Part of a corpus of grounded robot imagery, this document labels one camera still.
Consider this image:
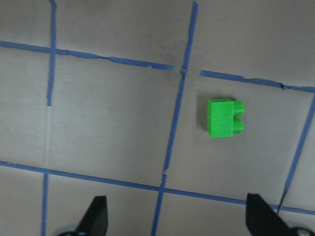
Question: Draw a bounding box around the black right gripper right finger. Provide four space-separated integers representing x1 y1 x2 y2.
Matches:
246 193 298 236

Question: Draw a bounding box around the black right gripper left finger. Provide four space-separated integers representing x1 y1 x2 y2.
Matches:
75 196 108 236

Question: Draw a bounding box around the green toy block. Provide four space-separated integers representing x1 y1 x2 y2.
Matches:
207 99 245 138

